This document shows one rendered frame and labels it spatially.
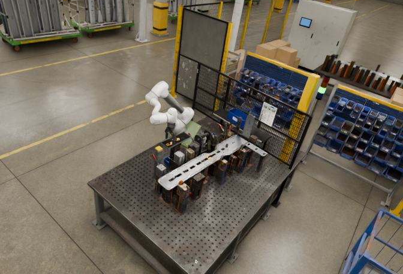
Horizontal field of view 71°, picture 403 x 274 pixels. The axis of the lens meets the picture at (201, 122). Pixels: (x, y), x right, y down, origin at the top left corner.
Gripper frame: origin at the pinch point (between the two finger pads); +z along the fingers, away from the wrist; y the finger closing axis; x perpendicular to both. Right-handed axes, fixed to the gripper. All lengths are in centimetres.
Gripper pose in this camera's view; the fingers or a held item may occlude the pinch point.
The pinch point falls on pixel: (170, 140)
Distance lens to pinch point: 321.4
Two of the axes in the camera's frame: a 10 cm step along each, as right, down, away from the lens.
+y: 6.2, 5.0, -6.1
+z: -1.4, 8.3, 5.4
